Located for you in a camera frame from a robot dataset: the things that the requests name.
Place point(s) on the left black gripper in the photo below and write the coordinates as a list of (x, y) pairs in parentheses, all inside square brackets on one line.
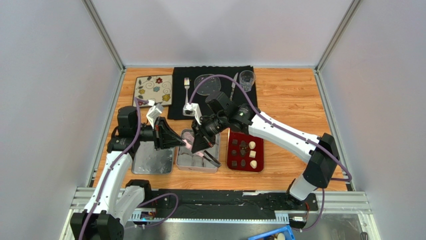
[(164, 137)]

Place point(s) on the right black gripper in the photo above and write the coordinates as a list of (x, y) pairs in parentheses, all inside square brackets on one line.
[(199, 132)]

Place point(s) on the silver chocolate tin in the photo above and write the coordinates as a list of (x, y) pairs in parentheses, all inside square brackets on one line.
[(187, 161)]

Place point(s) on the white shell chocolate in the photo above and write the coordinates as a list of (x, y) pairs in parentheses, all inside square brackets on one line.
[(252, 145), (253, 164)]

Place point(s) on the pink metal tongs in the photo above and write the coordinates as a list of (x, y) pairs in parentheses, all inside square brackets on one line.
[(188, 138)]

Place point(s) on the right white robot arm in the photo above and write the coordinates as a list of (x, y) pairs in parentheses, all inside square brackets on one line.
[(318, 152)]

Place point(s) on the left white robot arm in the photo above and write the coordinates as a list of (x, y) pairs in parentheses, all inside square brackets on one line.
[(105, 215)]

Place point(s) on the dark striped square chocolate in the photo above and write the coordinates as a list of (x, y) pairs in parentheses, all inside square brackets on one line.
[(234, 164)]

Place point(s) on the white square chocolate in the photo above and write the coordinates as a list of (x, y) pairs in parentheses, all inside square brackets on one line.
[(252, 154)]

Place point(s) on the silver tin lid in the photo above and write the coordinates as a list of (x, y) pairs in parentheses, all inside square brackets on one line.
[(149, 161)]

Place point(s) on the red lacquer tray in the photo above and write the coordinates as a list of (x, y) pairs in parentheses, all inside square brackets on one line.
[(247, 138)]

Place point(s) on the floral square plate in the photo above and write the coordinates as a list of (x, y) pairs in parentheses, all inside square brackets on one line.
[(158, 88)]

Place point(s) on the silver fork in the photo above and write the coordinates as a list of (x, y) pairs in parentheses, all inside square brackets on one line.
[(186, 87)]

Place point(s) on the clear glass plate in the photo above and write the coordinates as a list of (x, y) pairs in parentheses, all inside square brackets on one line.
[(211, 86)]

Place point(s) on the silver table knife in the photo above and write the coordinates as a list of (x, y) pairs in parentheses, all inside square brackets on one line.
[(233, 86)]

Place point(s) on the clear drinking glass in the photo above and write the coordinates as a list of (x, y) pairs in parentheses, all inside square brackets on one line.
[(247, 79)]

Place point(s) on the blue plastic crate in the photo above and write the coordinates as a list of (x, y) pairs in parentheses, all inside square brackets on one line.
[(282, 233)]

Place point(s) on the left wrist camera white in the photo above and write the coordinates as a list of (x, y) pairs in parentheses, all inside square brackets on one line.
[(155, 110)]

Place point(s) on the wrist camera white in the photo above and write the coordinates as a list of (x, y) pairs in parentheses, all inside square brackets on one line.
[(192, 110), (155, 110)]

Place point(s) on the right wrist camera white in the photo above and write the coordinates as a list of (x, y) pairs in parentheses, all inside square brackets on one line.
[(192, 110)]

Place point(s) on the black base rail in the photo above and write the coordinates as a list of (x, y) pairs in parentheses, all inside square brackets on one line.
[(220, 205)]

